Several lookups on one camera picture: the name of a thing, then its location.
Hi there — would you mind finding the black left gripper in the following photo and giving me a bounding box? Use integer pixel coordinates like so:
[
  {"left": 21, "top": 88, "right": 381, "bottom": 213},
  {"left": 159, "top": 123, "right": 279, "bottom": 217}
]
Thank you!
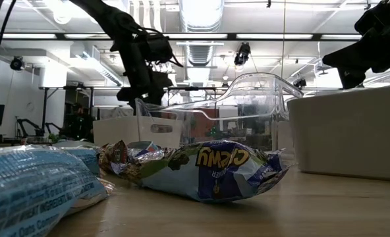
[{"left": 111, "top": 31, "right": 175, "bottom": 113}]

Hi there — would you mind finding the blue silver granola bar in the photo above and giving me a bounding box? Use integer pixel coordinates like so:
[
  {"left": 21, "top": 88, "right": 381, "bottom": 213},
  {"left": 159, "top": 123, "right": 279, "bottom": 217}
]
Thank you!
[
  {"left": 0, "top": 144, "right": 116, "bottom": 237},
  {"left": 128, "top": 140, "right": 161, "bottom": 153},
  {"left": 58, "top": 146, "right": 101, "bottom": 177}
]

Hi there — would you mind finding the brown red granola bar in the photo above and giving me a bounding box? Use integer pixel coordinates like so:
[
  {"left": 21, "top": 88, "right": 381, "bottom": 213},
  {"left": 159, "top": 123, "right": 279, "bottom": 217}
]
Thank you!
[{"left": 98, "top": 140, "right": 130, "bottom": 175}]

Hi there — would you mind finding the blue Chewy granola bar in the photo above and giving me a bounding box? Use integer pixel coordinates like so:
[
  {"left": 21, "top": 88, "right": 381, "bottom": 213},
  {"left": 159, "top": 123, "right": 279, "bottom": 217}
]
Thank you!
[{"left": 121, "top": 140, "right": 290, "bottom": 203}]

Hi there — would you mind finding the red brown panel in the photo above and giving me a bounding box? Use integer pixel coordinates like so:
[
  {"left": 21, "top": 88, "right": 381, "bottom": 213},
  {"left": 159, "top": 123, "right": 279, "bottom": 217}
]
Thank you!
[{"left": 194, "top": 110, "right": 221, "bottom": 143}]

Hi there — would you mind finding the person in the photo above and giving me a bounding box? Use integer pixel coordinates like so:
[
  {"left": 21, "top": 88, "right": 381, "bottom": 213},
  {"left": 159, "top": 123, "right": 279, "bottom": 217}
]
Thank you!
[{"left": 63, "top": 102, "right": 96, "bottom": 142}]

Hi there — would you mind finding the white plastic bin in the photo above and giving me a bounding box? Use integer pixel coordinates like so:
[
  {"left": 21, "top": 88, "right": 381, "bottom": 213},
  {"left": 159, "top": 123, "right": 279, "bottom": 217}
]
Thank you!
[{"left": 286, "top": 84, "right": 390, "bottom": 182}]

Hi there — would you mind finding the thin vertical pole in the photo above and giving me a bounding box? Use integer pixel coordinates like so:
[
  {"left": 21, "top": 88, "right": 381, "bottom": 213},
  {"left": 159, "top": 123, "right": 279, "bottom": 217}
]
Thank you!
[{"left": 282, "top": 0, "right": 287, "bottom": 80}]

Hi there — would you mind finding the clear plastic bin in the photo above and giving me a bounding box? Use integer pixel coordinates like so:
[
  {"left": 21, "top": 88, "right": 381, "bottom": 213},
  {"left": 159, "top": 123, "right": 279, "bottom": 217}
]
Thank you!
[{"left": 134, "top": 72, "right": 304, "bottom": 165}]

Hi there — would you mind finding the black overhead light bar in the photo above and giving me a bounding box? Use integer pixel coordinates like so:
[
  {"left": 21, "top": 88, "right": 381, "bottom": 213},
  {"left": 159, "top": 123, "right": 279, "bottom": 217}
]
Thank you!
[{"left": 0, "top": 32, "right": 362, "bottom": 42}]

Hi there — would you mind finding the white bin with handle slot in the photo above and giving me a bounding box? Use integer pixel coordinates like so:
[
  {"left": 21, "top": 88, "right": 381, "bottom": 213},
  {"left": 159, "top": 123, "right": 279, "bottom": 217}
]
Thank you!
[{"left": 92, "top": 115, "right": 182, "bottom": 149}]

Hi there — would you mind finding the black background workstation frame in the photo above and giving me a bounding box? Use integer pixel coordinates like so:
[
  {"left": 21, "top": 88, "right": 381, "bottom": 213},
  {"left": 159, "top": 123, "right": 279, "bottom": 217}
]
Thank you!
[{"left": 38, "top": 85, "right": 235, "bottom": 139}]

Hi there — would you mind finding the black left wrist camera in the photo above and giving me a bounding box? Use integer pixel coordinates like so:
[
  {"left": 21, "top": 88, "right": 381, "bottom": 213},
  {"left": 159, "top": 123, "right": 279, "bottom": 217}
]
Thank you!
[{"left": 144, "top": 34, "right": 175, "bottom": 64}]

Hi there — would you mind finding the silver ventilation duct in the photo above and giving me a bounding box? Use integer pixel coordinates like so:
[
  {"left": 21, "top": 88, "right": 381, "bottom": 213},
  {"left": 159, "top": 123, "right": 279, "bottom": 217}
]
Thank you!
[{"left": 178, "top": 0, "right": 225, "bottom": 66}]

